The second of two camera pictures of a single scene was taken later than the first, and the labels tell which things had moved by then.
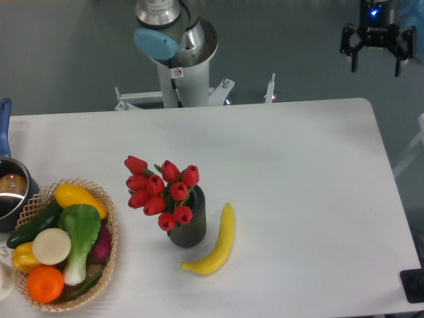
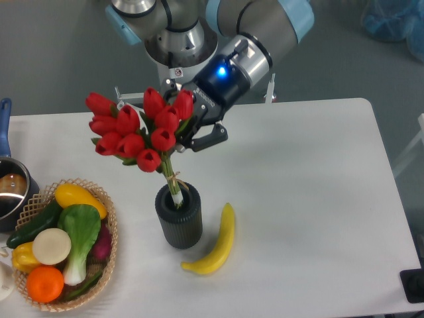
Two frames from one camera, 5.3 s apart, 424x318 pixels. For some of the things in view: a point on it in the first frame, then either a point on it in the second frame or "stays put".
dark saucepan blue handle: [16, 186] stays put
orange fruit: [45, 283] stays put
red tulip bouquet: [162, 197] to [144, 138]
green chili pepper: [89, 285] stays put
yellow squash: [69, 194] stays put
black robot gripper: [379, 22] to [216, 87]
